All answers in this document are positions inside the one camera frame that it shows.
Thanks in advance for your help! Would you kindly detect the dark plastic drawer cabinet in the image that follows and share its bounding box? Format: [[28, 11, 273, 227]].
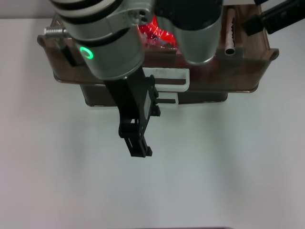
[[80, 0, 257, 109]]

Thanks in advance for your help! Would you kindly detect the black cable with silver plug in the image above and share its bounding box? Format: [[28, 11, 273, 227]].
[[43, 27, 78, 68]]

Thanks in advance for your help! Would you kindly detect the brown translucent drawer with toys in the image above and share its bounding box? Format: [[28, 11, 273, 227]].
[[37, 4, 280, 94]]

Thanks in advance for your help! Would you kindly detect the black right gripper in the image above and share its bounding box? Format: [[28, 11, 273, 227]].
[[241, 0, 305, 37]]

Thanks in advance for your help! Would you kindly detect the white marker pen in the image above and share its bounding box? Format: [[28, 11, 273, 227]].
[[224, 8, 239, 57]]

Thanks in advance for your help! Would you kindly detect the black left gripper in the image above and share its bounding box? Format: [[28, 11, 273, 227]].
[[103, 67, 161, 157]]

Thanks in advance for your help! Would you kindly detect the small-handled brown translucent drawer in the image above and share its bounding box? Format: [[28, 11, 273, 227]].
[[80, 83, 229, 107]]

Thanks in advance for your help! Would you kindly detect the plastic bag of colourful toys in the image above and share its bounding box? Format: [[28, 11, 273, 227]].
[[137, 14, 178, 50]]

